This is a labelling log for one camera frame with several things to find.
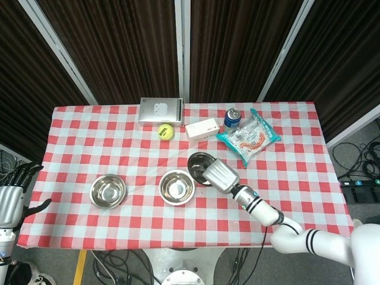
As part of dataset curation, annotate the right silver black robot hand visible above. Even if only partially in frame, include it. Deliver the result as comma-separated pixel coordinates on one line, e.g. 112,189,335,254
194,159,240,195

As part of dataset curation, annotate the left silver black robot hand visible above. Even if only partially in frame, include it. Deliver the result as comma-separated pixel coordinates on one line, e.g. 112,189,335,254
0,161,53,231

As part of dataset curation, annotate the stainless steel bowl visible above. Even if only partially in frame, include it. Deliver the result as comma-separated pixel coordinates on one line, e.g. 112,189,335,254
158,169,196,206
187,151,216,187
89,173,128,210

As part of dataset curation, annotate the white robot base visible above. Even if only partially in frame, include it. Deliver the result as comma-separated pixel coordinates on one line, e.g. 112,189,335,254
142,248,226,285

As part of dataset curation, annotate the teal clear snack packet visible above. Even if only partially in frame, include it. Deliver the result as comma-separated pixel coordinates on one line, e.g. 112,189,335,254
215,108,281,169

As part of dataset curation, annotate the small white carton box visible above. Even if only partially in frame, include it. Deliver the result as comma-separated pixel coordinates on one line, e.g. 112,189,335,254
185,117,221,142

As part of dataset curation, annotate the blue drink can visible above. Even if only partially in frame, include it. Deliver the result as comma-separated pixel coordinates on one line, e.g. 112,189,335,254
223,108,242,131

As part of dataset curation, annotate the yellow tennis ball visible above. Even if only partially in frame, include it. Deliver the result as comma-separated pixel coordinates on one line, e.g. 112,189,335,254
157,123,175,141

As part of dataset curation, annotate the silver earbuds box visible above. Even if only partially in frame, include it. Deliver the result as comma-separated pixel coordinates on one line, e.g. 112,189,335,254
138,97,185,127

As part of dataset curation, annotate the red white checked tablecloth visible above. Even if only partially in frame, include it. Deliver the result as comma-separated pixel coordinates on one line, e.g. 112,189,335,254
17,101,356,249

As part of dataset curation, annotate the dark brown curtain panel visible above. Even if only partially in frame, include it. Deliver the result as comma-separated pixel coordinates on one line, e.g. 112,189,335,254
0,0,90,161
37,0,179,105
189,0,303,103
264,0,380,143

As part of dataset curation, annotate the grey white cable bundle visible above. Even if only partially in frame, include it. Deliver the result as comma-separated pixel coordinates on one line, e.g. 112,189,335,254
0,150,24,185

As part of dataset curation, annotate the black floor cable bundle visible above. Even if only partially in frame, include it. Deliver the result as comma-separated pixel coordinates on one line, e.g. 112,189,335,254
91,249,155,285

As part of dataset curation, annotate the white partition frame post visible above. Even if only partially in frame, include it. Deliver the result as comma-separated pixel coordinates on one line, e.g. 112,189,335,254
174,0,191,103
17,0,99,105
256,0,315,102

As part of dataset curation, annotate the black coiled cable bundle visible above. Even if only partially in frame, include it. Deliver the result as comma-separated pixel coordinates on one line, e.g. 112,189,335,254
332,141,380,179

